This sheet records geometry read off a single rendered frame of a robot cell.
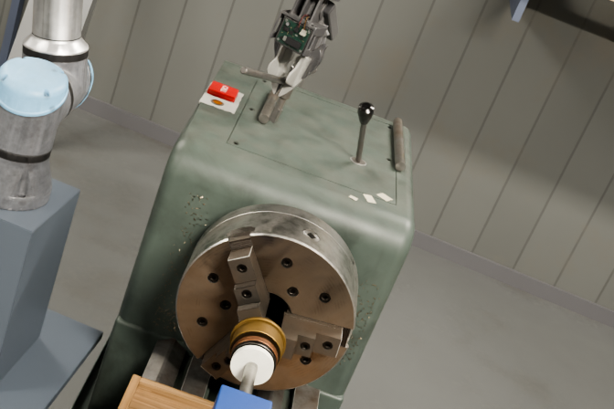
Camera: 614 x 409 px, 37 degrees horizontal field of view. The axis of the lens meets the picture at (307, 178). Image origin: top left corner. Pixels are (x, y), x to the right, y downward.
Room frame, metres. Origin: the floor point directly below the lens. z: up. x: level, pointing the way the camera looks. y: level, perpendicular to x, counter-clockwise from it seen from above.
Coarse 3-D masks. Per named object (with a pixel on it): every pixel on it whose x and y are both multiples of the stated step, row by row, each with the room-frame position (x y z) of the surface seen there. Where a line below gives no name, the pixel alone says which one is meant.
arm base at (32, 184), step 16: (0, 160) 1.37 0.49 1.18; (16, 160) 1.38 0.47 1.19; (32, 160) 1.39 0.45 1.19; (48, 160) 1.44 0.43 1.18; (0, 176) 1.36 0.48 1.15; (16, 176) 1.37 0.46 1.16; (32, 176) 1.39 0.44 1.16; (48, 176) 1.43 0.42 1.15; (0, 192) 1.36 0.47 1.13; (16, 192) 1.38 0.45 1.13; (32, 192) 1.39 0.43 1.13; (48, 192) 1.43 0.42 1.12; (0, 208) 1.36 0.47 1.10; (16, 208) 1.37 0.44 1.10; (32, 208) 1.39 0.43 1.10
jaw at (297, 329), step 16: (288, 320) 1.35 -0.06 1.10; (304, 320) 1.37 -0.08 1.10; (320, 320) 1.38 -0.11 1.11; (288, 336) 1.31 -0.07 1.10; (304, 336) 1.32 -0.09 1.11; (320, 336) 1.34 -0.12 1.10; (336, 336) 1.35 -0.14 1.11; (288, 352) 1.30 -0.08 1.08; (304, 352) 1.32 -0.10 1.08; (320, 352) 1.34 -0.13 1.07; (336, 352) 1.35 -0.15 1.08
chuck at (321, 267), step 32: (224, 224) 1.45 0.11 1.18; (256, 224) 1.41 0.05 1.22; (288, 224) 1.43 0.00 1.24; (192, 256) 1.42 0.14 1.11; (224, 256) 1.37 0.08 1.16; (288, 256) 1.38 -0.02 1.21; (320, 256) 1.38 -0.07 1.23; (192, 288) 1.37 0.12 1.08; (224, 288) 1.37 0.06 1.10; (288, 288) 1.38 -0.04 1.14; (320, 288) 1.38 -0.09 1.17; (352, 288) 1.41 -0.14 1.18; (192, 320) 1.37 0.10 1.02; (224, 320) 1.37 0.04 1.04; (352, 320) 1.39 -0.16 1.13; (192, 352) 1.37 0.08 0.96; (288, 384) 1.38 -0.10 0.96
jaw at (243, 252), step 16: (240, 240) 1.37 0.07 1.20; (240, 256) 1.34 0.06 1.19; (256, 256) 1.38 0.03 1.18; (240, 272) 1.34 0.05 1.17; (256, 272) 1.34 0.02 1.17; (240, 288) 1.31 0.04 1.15; (256, 288) 1.32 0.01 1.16; (240, 304) 1.31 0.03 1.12; (256, 304) 1.31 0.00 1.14; (240, 320) 1.30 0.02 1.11
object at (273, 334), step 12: (240, 324) 1.29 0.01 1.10; (252, 324) 1.28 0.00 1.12; (264, 324) 1.28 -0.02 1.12; (276, 324) 1.30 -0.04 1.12; (240, 336) 1.26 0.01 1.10; (252, 336) 1.25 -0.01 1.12; (264, 336) 1.26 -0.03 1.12; (276, 336) 1.27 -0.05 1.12; (264, 348) 1.23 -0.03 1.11; (276, 348) 1.26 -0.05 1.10; (276, 360) 1.24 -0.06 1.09
